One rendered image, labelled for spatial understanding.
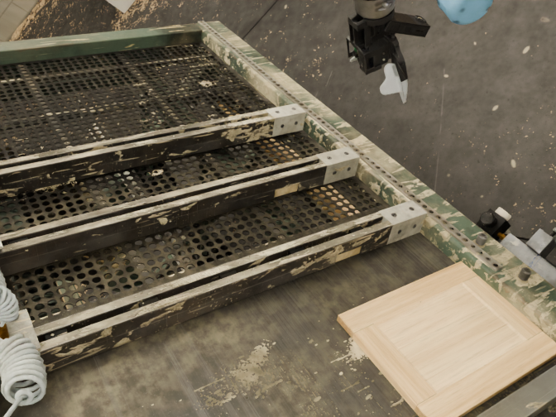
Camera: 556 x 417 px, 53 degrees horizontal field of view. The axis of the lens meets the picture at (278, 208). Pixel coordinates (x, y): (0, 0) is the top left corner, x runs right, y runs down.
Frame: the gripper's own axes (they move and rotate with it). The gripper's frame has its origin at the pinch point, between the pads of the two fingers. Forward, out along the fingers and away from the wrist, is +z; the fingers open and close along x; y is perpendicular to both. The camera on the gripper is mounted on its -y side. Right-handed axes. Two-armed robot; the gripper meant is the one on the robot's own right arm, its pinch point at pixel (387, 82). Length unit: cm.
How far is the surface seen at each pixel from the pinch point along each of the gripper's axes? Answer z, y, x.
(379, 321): 32, 25, 34
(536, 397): 34, 7, 63
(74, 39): 32, 61, -121
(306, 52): 124, -47, -163
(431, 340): 34, 18, 43
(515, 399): 32, 11, 62
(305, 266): 28.6, 33.0, 14.3
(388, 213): 37.3, 5.8, 7.4
